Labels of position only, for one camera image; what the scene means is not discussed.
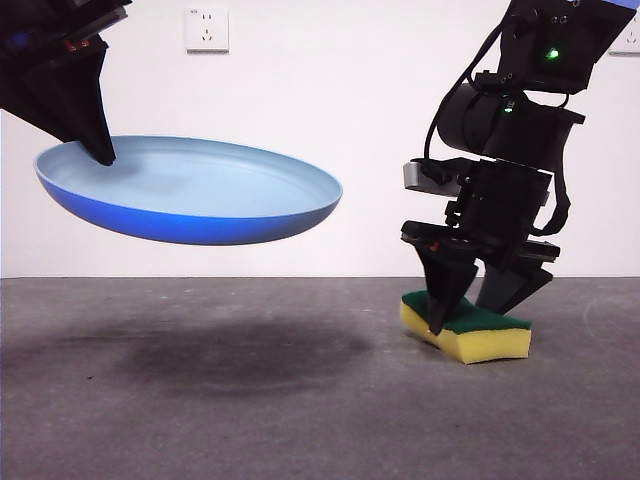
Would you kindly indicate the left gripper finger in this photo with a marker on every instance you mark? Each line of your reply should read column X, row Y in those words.
column 92, row 110
column 35, row 95

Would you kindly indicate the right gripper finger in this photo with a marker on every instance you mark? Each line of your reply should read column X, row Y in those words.
column 445, row 285
column 510, row 290

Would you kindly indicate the yellow sponge with green scourer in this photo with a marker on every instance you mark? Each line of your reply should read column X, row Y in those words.
column 495, row 345

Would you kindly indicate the blue round plate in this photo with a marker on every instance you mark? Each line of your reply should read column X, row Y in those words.
column 200, row 200

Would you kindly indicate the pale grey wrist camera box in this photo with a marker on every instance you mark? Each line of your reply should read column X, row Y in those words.
column 415, row 177

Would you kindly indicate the white wall socket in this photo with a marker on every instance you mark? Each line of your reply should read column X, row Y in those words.
column 207, row 30
column 631, row 44

